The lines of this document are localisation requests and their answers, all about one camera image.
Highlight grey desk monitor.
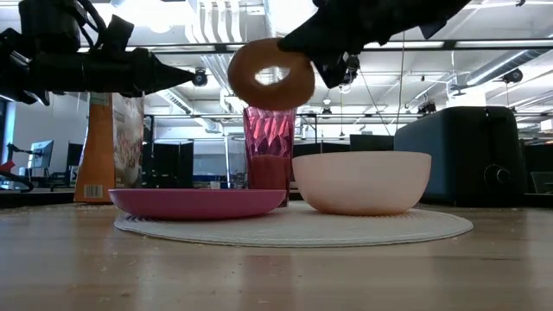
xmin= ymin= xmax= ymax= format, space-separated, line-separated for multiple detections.
xmin=27 ymin=138 xmax=56 ymax=171

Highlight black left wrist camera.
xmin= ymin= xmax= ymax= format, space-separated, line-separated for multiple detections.
xmin=99 ymin=14 xmax=136 ymax=55

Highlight black cabinet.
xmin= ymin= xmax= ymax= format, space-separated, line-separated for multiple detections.
xmin=144 ymin=138 xmax=195 ymax=190

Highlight brown glazed donut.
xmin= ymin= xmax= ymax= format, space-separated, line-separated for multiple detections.
xmin=226 ymin=36 xmax=317 ymax=111

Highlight red faceted plastic tumbler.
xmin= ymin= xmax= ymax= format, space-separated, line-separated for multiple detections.
xmin=242 ymin=105 xmax=297 ymax=208

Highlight white round plate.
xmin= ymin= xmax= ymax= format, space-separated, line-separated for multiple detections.
xmin=113 ymin=200 xmax=474 ymax=249

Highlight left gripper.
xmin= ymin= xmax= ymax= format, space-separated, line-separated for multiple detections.
xmin=0 ymin=28 xmax=197 ymax=107

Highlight clear glass tumbler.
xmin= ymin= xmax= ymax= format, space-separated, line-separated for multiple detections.
xmin=223 ymin=136 xmax=248 ymax=190

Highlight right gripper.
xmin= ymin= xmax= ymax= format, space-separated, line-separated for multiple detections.
xmin=276 ymin=0 xmax=473 ymax=90

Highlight silver ceiling duct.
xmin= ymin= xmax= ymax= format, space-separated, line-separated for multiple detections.
xmin=464 ymin=48 xmax=544 ymax=87

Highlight black two-slot toaster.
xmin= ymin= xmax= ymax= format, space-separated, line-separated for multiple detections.
xmin=393 ymin=105 xmax=529 ymax=208

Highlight magenta plastic plate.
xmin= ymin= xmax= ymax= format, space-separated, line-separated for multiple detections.
xmin=107 ymin=187 xmax=288 ymax=221

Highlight peach plastic bowl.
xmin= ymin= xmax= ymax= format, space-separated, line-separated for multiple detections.
xmin=291 ymin=150 xmax=433 ymax=217

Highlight orange pumpkin cereal box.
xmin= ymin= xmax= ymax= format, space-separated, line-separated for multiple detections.
xmin=73 ymin=92 xmax=146 ymax=205

